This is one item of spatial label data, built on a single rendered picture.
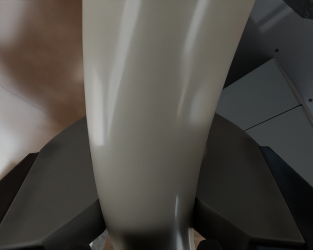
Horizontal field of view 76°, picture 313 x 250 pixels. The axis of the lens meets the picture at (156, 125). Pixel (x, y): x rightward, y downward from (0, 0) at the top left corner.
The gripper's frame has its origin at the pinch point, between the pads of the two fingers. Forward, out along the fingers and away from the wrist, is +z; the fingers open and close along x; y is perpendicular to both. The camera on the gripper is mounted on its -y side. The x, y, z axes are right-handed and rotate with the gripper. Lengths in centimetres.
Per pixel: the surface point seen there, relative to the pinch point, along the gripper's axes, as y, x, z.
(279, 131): 42, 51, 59
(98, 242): 111, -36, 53
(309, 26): 6, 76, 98
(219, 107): 50, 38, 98
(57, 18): 0, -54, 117
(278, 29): 8, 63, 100
